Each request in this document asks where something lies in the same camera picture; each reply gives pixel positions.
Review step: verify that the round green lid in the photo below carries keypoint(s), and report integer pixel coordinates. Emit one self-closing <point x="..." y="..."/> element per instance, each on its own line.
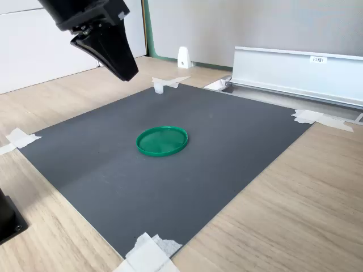
<point x="162" y="141"/>

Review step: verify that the white tape strip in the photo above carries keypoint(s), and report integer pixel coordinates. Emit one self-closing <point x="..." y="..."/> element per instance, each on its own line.
<point x="312" y="116"/>
<point x="147" y="255"/>
<point x="20" y="137"/>
<point x="173" y="81"/>

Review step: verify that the dark grey mat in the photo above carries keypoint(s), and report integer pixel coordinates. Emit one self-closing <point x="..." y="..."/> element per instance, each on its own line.
<point x="158" y="184"/>

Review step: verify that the black robot foot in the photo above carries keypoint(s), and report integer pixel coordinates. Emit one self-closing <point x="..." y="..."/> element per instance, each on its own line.
<point x="8" y="218"/>

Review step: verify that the small white paper label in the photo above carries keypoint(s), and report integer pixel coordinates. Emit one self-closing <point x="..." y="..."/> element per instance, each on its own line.
<point x="319" y="59"/>

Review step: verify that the small white bracket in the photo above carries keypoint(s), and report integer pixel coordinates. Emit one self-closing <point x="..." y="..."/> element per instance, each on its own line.
<point x="183" y="58"/>

